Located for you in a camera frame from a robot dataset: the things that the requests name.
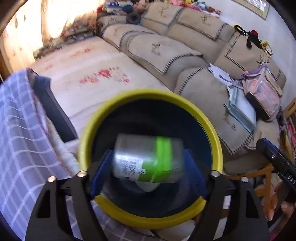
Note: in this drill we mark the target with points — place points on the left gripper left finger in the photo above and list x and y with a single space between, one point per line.
49 219

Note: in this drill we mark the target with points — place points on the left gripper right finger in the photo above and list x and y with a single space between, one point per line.
245 220

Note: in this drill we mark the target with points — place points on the green white coconut drink bottle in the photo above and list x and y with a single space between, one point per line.
150 159

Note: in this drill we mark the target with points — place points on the yellow rimmed trash bin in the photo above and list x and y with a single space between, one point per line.
151 112

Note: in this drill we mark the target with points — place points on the person right hand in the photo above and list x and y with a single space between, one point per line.
286 207

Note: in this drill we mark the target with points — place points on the blue checkered tablecloth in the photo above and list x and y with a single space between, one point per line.
31 152

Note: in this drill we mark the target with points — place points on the paper stack on sofa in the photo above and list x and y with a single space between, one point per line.
238 106

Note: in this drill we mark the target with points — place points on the pink school backpack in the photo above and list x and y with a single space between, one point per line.
262 91

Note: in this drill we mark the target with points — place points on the floral white bed sheet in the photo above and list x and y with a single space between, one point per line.
88 73

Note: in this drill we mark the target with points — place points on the framed flower painting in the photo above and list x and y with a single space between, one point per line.
259 7

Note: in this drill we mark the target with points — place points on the beige sofa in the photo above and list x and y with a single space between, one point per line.
177 45

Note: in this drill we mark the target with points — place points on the cream patterned curtains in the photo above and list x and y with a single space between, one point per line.
34 24

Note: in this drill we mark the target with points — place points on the plush toy pile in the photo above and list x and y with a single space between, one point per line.
123 8

